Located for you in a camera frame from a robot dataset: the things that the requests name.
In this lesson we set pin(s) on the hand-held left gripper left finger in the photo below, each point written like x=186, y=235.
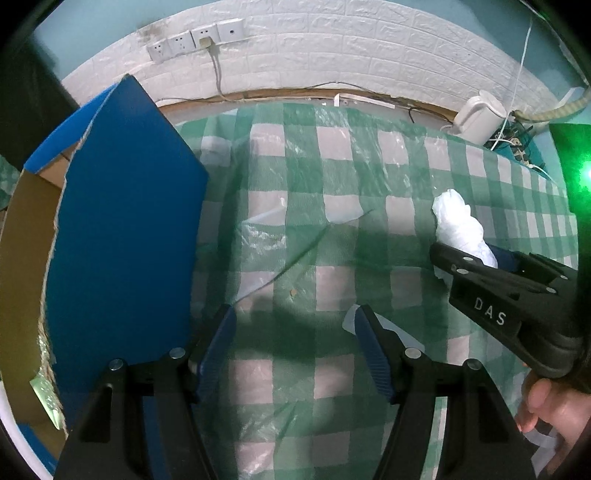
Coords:
x=219, y=350

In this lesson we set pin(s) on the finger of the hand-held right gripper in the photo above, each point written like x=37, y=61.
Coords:
x=455, y=263
x=535, y=270

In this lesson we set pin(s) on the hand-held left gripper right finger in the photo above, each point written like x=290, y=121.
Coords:
x=371, y=350

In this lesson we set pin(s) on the white tissue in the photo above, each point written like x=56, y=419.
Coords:
x=457, y=221

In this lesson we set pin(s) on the blue-sided cardboard box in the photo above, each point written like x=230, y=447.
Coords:
x=124, y=207

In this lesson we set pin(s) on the green bubble wrap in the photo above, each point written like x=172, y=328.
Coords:
x=48, y=401

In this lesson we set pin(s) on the person's right hand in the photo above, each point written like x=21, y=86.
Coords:
x=558, y=410

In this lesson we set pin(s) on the white power strip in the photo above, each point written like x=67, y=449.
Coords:
x=519, y=150

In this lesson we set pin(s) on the white plastic device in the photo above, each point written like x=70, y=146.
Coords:
x=480, y=115

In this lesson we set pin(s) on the green checked tablecloth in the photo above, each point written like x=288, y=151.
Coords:
x=300, y=184

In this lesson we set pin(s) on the white trim strip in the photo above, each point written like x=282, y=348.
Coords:
x=364, y=101

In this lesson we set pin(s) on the white wall socket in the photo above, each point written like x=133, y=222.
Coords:
x=180, y=44
x=159, y=51
x=231, y=30
x=203, y=33

